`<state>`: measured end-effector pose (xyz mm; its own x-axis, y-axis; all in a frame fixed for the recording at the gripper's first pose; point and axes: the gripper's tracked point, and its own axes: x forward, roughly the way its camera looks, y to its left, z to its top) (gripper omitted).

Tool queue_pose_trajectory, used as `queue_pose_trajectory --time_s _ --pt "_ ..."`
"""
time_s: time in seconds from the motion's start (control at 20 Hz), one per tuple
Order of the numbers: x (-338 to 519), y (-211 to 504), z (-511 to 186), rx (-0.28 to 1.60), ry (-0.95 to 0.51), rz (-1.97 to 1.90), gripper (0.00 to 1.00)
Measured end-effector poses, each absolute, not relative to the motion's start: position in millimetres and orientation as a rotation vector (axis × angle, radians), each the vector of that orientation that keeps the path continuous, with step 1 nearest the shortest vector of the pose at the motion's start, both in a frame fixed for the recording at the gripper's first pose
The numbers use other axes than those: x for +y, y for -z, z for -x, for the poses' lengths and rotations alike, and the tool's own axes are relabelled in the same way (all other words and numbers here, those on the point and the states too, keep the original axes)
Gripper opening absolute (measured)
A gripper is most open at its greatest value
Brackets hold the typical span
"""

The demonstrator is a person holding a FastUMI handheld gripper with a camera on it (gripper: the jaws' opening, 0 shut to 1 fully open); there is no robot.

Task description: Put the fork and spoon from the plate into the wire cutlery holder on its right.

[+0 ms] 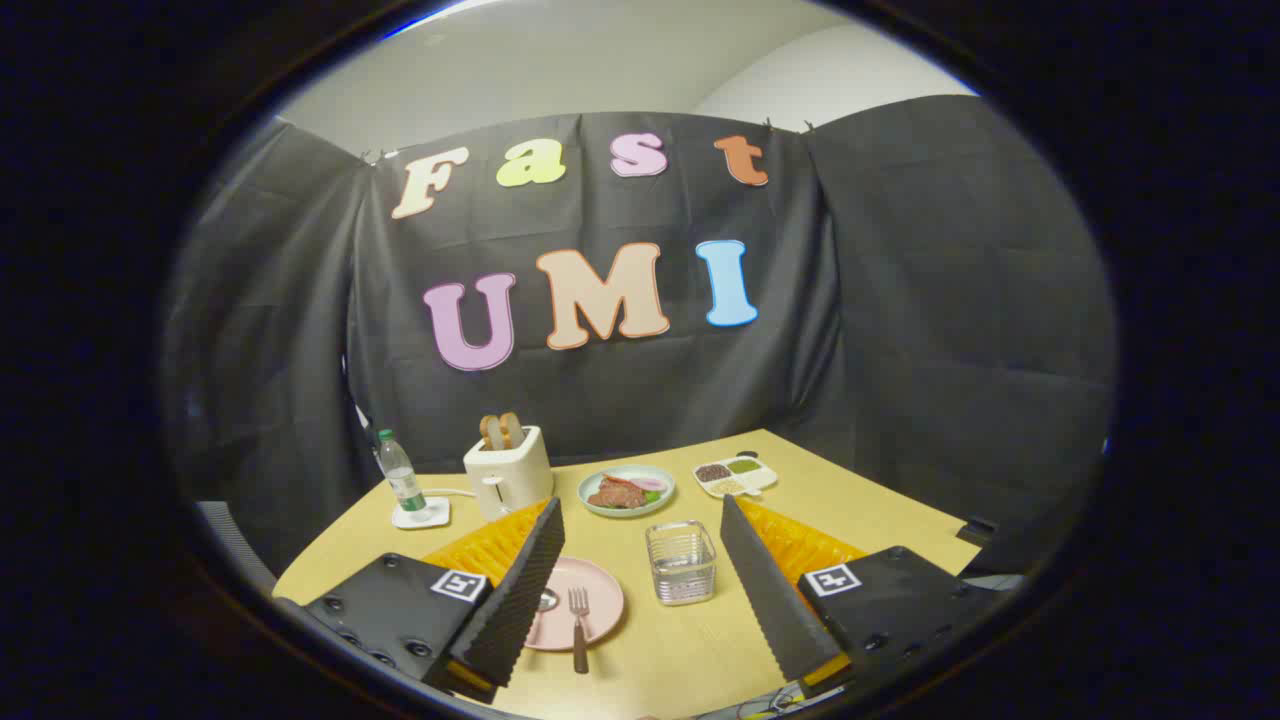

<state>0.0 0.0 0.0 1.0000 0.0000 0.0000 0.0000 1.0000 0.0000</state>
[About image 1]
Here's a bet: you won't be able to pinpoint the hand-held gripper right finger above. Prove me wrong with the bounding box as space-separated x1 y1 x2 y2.
719 493 1006 701

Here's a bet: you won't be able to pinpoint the wooden handled fork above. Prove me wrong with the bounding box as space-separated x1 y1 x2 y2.
568 586 591 675

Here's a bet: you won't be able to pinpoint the white square coaster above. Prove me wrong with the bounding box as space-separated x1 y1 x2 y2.
391 496 452 530

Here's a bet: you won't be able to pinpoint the brown meat slices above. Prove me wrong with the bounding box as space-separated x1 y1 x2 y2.
587 476 648 510

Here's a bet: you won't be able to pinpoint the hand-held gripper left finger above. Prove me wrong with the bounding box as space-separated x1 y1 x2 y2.
300 497 567 706

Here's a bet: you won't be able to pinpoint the white divided condiment dish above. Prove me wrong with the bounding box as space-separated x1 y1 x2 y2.
692 453 779 500

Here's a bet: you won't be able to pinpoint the clear plastic water bottle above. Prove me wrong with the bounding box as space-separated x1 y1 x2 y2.
376 429 429 513

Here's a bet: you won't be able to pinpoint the grey mesh chair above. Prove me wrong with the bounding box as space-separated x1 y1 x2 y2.
195 500 276 596

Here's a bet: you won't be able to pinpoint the metal wire cutlery holder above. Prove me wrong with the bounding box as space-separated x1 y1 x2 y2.
645 520 718 607

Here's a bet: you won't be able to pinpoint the light green plate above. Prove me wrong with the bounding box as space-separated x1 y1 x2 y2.
578 464 677 519

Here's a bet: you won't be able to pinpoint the pink plate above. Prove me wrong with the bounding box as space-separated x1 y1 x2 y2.
525 557 626 652

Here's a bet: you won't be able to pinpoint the black backdrop cloth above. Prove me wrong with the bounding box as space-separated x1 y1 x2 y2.
160 95 1118 581

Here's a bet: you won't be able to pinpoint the cream white toaster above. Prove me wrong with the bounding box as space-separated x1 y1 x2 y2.
463 425 554 522

